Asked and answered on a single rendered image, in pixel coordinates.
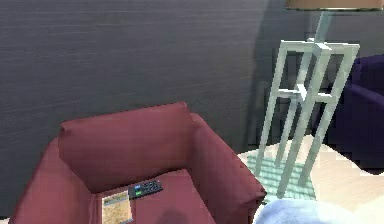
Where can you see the dark red armchair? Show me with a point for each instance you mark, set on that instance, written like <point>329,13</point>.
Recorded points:
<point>140,143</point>

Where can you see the tan book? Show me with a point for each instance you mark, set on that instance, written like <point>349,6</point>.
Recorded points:
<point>116,209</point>

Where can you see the black remote control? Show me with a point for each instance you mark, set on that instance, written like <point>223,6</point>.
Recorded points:
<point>145,189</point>

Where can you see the white frame floor lamp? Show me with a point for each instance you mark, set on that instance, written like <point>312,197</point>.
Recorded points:
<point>308,100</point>

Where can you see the pale blue round object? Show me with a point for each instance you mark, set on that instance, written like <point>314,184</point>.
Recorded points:
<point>293,212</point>

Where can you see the dark purple sofa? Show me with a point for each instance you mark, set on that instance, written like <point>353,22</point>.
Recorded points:
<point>363,113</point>

